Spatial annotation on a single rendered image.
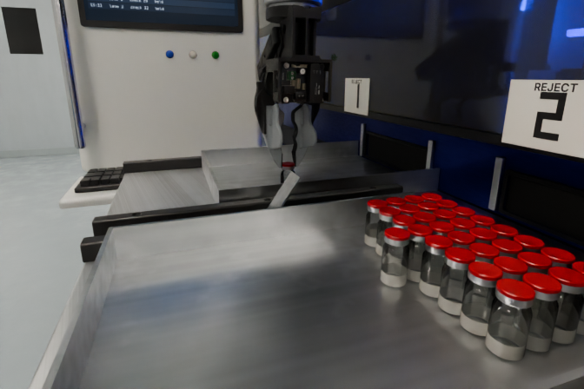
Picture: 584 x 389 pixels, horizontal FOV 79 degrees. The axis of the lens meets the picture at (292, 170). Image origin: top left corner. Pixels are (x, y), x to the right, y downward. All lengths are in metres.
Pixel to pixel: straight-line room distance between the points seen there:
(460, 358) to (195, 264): 0.23
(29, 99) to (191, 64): 4.90
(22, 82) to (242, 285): 5.63
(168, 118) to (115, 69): 0.17
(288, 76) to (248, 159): 0.30
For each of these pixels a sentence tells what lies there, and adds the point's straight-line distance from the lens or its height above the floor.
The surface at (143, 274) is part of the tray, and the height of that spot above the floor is 0.88.
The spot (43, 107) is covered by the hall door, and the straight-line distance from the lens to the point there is 5.82.
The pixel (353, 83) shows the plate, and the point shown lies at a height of 1.04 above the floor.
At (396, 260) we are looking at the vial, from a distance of 0.31.
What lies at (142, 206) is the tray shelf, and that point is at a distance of 0.53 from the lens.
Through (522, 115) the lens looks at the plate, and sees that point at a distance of 0.39.
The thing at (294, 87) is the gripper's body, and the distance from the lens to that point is 0.45.
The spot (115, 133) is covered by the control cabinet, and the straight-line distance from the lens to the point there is 1.06.
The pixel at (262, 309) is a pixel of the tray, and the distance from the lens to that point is 0.29.
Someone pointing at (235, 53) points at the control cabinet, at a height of 1.12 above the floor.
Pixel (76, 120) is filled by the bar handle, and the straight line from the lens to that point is 1.00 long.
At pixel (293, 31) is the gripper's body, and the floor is 1.10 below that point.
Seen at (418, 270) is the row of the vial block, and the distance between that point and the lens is 0.33.
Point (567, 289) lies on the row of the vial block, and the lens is 0.29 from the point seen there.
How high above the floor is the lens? 1.05
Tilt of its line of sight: 15 degrees down
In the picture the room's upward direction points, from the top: straight up
